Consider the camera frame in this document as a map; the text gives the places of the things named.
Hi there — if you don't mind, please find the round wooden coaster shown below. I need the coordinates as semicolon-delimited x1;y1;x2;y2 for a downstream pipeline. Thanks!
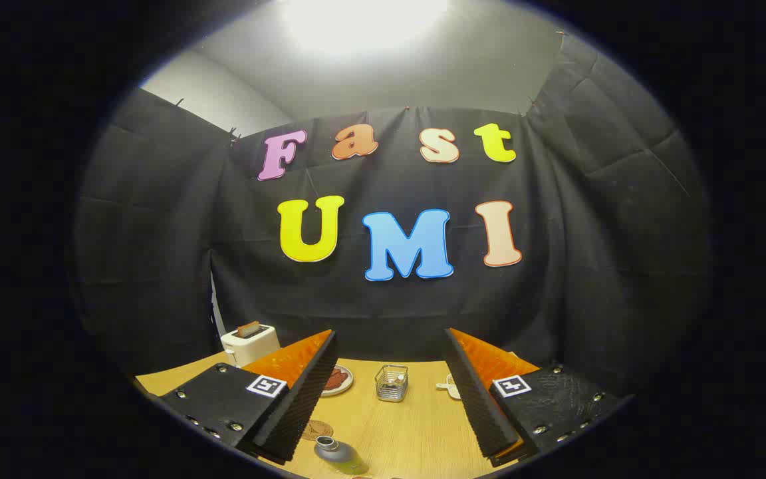
300;419;334;442

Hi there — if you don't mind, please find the wooden table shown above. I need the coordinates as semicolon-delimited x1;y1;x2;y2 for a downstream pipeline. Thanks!
134;353;543;479

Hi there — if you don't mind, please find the cream toaster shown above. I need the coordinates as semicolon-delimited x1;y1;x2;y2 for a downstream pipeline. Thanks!
220;324;282;368

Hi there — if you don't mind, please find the small white plate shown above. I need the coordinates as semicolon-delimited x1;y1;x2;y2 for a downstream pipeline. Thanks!
320;365;354;397

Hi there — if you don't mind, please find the metal wire basket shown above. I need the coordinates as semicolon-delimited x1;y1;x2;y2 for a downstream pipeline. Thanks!
374;365;410;402

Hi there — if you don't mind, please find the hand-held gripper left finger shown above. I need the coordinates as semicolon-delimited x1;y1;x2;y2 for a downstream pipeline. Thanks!
157;328;339;466

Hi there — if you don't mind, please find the silver juice bottle green label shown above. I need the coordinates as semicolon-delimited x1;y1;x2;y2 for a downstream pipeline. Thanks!
314;436;370;476

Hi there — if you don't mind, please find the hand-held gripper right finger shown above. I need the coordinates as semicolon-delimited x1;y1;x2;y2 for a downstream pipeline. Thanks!
445;327;623;468

